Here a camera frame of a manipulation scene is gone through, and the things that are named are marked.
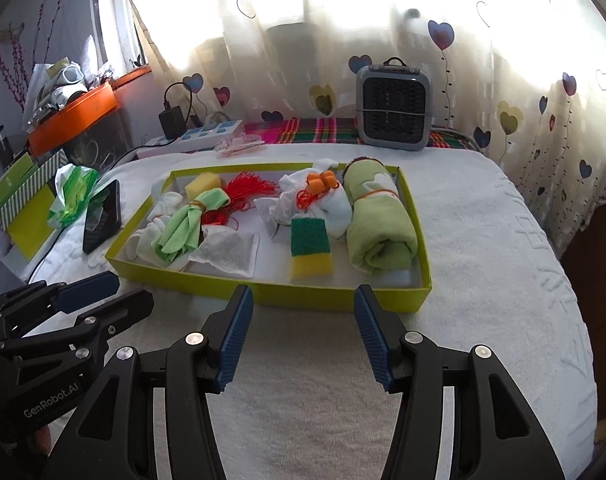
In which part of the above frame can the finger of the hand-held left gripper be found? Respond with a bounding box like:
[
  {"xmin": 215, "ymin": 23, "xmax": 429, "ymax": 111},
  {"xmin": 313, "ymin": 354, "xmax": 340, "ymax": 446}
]
[
  {"xmin": 0, "ymin": 287, "xmax": 155, "ymax": 361},
  {"xmin": 0, "ymin": 270, "xmax": 121, "ymax": 333}
]

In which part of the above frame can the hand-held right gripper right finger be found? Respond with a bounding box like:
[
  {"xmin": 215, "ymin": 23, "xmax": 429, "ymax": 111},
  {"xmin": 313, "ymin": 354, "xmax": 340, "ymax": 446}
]
[{"xmin": 353, "ymin": 284, "xmax": 566, "ymax": 480}]

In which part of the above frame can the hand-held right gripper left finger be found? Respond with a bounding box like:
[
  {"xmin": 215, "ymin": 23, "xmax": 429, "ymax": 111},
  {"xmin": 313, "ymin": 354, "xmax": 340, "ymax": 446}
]
[{"xmin": 40, "ymin": 284, "xmax": 255, "ymax": 480}]

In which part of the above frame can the yellow-green cardboard box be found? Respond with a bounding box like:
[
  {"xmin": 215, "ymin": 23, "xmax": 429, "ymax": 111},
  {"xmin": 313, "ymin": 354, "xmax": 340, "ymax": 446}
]
[{"xmin": 105, "ymin": 162, "xmax": 432, "ymax": 313}]

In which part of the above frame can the white socks bundle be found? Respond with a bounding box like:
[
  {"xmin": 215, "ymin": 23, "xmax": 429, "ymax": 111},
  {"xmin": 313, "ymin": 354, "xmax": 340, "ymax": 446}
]
[{"xmin": 125, "ymin": 191, "xmax": 204, "ymax": 271}]

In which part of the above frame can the white mesh sachet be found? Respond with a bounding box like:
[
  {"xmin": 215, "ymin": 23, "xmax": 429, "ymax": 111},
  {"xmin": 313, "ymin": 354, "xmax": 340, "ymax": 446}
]
[{"xmin": 188, "ymin": 227, "xmax": 260, "ymax": 278}]

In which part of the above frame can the small green cloth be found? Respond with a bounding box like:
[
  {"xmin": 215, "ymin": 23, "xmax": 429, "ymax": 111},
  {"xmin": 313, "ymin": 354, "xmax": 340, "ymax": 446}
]
[{"xmin": 152, "ymin": 187, "xmax": 231, "ymax": 265}]

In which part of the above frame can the green towel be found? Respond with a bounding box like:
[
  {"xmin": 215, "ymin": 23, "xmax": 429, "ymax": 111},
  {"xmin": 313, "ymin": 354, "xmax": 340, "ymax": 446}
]
[{"xmin": 343, "ymin": 157, "xmax": 420, "ymax": 276}]

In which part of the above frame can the green and yellow scouring sponge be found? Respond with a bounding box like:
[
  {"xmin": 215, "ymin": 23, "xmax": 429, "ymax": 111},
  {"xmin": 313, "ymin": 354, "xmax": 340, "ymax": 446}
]
[{"xmin": 289, "ymin": 217, "xmax": 332, "ymax": 282}]

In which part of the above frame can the white towel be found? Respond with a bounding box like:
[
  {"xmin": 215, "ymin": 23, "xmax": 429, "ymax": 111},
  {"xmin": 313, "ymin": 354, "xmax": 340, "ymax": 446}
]
[{"xmin": 278, "ymin": 159, "xmax": 356, "ymax": 239}]

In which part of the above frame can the red tassel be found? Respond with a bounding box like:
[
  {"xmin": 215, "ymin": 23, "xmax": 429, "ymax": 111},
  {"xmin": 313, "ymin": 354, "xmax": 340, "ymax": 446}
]
[{"xmin": 203, "ymin": 171, "xmax": 278, "ymax": 226}]

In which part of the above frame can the white sachet bag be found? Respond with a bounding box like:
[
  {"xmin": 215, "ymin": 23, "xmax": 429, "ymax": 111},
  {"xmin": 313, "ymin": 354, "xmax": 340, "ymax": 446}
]
[{"xmin": 254, "ymin": 170, "xmax": 341, "ymax": 235}]

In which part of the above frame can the person's left hand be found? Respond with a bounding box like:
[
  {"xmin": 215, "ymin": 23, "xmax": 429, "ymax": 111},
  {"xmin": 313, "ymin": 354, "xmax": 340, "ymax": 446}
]
[{"xmin": 33, "ymin": 422, "xmax": 54, "ymax": 458}]

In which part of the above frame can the black phone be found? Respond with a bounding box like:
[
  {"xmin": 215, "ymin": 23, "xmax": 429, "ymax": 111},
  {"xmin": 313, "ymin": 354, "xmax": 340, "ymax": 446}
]
[{"xmin": 83, "ymin": 179, "xmax": 124, "ymax": 255}]

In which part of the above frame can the green plastic bag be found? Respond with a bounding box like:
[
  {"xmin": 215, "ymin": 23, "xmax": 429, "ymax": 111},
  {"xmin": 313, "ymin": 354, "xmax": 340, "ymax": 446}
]
[{"xmin": 47, "ymin": 164, "xmax": 100, "ymax": 228}]

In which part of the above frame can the striped green box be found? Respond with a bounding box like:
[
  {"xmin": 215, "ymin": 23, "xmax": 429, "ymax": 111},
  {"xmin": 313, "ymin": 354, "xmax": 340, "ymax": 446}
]
[{"xmin": 0, "ymin": 149, "xmax": 72, "ymax": 261}]

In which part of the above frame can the light green box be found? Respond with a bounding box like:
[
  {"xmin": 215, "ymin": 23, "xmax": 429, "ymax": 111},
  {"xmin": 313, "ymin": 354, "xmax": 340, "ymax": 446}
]
[{"xmin": 0, "ymin": 154, "xmax": 36, "ymax": 211}]

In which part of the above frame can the dark jar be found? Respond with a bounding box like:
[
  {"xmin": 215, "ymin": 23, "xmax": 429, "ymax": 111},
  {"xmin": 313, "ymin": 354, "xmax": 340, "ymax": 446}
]
[{"xmin": 0, "ymin": 127, "xmax": 16, "ymax": 171}]

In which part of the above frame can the orange tray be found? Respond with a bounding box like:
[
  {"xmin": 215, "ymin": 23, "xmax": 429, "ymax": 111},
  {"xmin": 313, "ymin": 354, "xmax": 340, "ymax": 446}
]
[{"xmin": 28, "ymin": 82, "xmax": 120, "ymax": 156}]

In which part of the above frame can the black charger adapter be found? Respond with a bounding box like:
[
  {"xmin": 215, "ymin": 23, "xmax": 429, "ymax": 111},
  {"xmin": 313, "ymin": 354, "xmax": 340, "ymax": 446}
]
[{"xmin": 159, "ymin": 81, "xmax": 204, "ymax": 137}]

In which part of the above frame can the white power strip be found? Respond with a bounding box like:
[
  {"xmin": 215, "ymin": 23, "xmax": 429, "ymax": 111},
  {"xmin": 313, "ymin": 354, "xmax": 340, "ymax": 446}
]
[{"xmin": 137, "ymin": 119, "xmax": 246, "ymax": 158}]

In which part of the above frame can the crumpled white packaging pile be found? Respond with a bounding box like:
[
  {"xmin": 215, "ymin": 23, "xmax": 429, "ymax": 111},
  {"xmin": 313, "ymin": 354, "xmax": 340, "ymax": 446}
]
[{"xmin": 22, "ymin": 59, "xmax": 114, "ymax": 126}]

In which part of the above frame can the orange window ledge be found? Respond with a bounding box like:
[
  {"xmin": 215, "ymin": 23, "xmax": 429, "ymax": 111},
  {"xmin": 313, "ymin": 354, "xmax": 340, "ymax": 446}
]
[{"xmin": 112, "ymin": 65, "xmax": 150, "ymax": 88}]

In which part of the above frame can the plaid cloth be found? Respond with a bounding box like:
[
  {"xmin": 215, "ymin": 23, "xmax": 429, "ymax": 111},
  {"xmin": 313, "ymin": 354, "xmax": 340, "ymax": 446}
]
[{"xmin": 244, "ymin": 116, "xmax": 484, "ymax": 153}]

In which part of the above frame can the grey portable fan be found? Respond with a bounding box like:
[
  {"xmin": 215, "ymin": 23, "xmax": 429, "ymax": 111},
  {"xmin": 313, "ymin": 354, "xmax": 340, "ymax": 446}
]
[{"xmin": 355, "ymin": 57, "xmax": 434, "ymax": 152}]

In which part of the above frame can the window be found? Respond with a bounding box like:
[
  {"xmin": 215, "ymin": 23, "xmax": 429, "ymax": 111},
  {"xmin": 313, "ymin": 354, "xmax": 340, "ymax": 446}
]
[{"xmin": 95, "ymin": 0, "xmax": 148, "ymax": 76}]

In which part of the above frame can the heart print curtain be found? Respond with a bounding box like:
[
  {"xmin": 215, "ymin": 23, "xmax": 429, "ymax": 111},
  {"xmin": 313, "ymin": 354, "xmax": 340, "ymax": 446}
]
[{"xmin": 103, "ymin": 0, "xmax": 606, "ymax": 261}]

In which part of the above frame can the black cable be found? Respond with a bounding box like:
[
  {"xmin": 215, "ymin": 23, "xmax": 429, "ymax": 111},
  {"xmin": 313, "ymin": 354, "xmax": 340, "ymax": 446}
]
[{"xmin": 25, "ymin": 150, "xmax": 148, "ymax": 282}]

